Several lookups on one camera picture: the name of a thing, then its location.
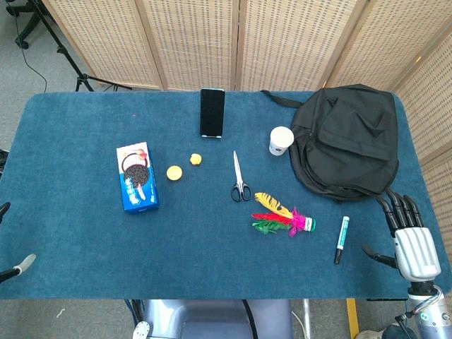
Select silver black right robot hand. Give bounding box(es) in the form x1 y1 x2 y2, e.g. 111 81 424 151
361 188 443 283

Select black backpack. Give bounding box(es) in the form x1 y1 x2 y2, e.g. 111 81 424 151
260 83 400 203

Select blue table mat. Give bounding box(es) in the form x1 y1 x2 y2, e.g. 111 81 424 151
0 90 452 301

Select white paper cup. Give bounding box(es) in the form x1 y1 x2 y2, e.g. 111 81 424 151
268 126 295 156

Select black tripod stand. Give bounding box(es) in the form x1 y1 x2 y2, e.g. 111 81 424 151
30 0 133 93

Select yellow bar under table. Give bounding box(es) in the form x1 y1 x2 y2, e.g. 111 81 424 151
345 298 361 339

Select blue Oreo cookie box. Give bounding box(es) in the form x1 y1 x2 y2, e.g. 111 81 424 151
115 141 160 212

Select thin black floor cable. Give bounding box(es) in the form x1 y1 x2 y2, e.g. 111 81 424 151
15 30 48 90

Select black office chair base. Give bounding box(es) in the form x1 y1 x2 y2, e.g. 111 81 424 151
5 0 40 49

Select black smartphone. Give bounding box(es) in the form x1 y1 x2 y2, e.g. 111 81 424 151
199 88 226 137

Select teal white marker pen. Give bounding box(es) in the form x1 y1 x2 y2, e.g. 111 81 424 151
333 215 350 266

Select colorful feather shuttlecock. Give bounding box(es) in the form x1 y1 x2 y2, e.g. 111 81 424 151
251 191 317 238

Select grey blue robot torso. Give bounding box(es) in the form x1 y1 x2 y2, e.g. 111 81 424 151
132 299 295 339

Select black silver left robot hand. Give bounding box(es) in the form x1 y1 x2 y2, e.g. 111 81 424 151
0 201 37 285

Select black handled scissors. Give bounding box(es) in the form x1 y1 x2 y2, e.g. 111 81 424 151
230 150 253 203

